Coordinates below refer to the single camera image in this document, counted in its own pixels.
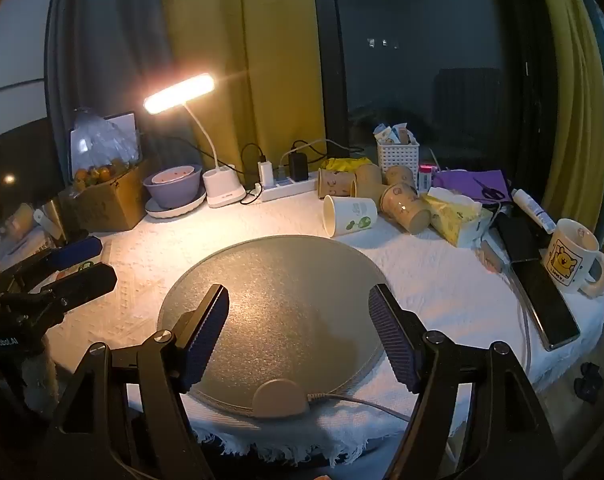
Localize yellow cloth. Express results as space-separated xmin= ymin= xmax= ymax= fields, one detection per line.
xmin=319 ymin=156 xmax=375 ymax=174

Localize black smartphone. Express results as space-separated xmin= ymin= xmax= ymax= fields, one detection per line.
xmin=510 ymin=258 xmax=581 ymax=352

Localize clear plastic bag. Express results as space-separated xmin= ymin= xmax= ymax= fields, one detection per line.
xmin=71 ymin=107 xmax=142 ymax=175

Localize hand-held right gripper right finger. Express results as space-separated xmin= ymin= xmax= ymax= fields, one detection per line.
xmin=368 ymin=283 xmax=565 ymax=480

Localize scissors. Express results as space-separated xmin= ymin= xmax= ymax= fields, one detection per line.
xmin=474 ymin=177 xmax=505 ymax=201

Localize white tablecloth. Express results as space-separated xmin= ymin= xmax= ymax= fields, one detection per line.
xmin=0 ymin=195 xmax=604 ymax=467

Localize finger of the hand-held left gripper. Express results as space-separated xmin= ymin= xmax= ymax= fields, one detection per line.
xmin=0 ymin=263 xmax=119 ymax=322
xmin=2 ymin=236 xmax=103 ymax=292

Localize white mug yellow bear print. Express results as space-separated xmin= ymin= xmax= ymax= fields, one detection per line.
xmin=540 ymin=218 xmax=604 ymax=299

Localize white plastic basket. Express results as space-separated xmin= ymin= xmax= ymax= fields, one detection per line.
xmin=377 ymin=137 xmax=421 ymax=171

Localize white power strip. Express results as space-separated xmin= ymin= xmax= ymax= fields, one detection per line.
xmin=256 ymin=170 xmax=319 ymax=203

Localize cardboard box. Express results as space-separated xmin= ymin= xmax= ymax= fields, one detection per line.
xmin=71 ymin=160 xmax=151 ymax=234

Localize purple bowl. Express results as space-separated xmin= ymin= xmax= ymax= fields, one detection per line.
xmin=143 ymin=163 xmax=204 ymax=210

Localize yellow curtain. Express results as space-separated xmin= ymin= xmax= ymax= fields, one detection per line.
xmin=528 ymin=0 xmax=604 ymax=222
xmin=159 ymin=0 xmax=329 ymax=172

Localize pile of oranges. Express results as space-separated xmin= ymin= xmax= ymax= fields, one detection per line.
xmin=74 ymin=162 xmax=129 ymax=187

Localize round grey heating mat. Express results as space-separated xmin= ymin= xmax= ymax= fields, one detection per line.
xmin=157 ymin=234 xmax=391 ymax=419

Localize purple cloth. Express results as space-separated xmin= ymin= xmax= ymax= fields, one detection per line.
xmin=432 ymin=168 xmax=513 ymax=206

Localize black power bank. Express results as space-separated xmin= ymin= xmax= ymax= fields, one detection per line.
xmin=494 ymin=212 xmax=540 ymax=264

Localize brown printed paper cup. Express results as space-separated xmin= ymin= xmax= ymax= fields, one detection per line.
xmin=379 ymin=182 xmax=433 ymax=234

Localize white tube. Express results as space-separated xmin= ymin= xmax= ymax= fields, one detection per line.
xmin=512 ymin=188 xmax=557 ymax=235

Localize white desk lamp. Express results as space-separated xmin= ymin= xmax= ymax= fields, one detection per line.
xmin=143 ymin=72 xmax=248 ymax=209

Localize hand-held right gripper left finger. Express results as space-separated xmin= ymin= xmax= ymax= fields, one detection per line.
xmin=37 ymin=284 xmax=231 ymax=480

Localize white paper cup green print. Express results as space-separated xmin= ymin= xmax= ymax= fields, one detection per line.
xmin=323 ymin=195 xmax=379 ymax=239

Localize black charger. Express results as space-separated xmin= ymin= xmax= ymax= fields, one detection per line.
xmin=288 ymin=152 xmax=309 ymax=182

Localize packets in basket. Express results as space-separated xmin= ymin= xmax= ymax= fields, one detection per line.
xmin=373 ymin=122 xmax=418 ymax=146

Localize grey mat cable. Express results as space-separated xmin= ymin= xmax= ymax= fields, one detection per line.
xmin=307 ymin=393 xmax=413 ymax=423

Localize grey curtain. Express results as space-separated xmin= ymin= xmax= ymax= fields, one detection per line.
xmin=44 ymin=0 xmax=183 ymax=137

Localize white plate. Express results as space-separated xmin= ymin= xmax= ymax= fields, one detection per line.
xmin=145 ymin=185 xmax=207 ymax=220

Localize yellow tissue packet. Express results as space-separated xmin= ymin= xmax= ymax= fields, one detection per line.
xmin=422 ymin=187 xmax=495 ymax=249

